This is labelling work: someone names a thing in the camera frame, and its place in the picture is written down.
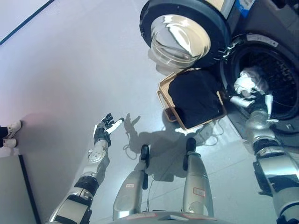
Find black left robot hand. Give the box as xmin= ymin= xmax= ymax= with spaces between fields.
xmin=93 ymin=113 xmax=125 ymax=147

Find blue washer sticker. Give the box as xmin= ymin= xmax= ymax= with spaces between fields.
xmin=234 ymin=0 xmax=256 ymax=18

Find silver robot leg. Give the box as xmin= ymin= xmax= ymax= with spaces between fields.
xmin=182 ymin=137 xmax=214 ymax=217
xmin=112 ymin=144 xmax=150 ymax=221

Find grey robot torso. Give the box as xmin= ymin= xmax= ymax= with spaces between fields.
xmin=111 ymin=210 xmax=225 ymax=224

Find grey front-load washing machine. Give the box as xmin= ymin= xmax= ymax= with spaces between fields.
xmin=219 ymin=0 xmax=299 ymax=143

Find black garment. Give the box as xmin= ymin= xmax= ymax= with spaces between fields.
xmin=168 ymin=70 xmax=224 ymax=127

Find white sneaker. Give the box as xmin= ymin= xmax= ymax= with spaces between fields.
xmin=2 ymin=138 xmax=18 ymax=148
xmin=6 ymin=119 xmax=22 ymax=139

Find black trouser leg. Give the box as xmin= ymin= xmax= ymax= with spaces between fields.
xmin=0 ymin=125 xmax=9 ymax=147

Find tan wicker laundry basket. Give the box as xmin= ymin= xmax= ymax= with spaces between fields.
xmin=157 ymin=67 xmax=227 ymax=131

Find silver right robot leg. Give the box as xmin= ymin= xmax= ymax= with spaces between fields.
xmin=182 ymin=137 xmax=214 ymax=217

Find white garment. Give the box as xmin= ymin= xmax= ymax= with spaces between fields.
xmin=233 ymin=66 xmax=270 ymax=97

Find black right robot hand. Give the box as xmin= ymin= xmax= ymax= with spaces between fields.
xmin=229 ymin=91 xmax=267 ymax=113

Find robot legs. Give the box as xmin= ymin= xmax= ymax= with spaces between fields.
xmin=123 ymin=119 xmax=225 ymax=212

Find silver left robot leg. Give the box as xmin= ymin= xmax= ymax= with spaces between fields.
xmin=112 ymin=144 xmax=150 ymax=221

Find white washer rim label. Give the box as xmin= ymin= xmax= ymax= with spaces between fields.
xmin=246 ymin=34 xmax=279 ymax=47

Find round glass washer door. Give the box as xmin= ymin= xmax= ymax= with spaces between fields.
xmin=139 ymin=0 xmax=232 ymax=69

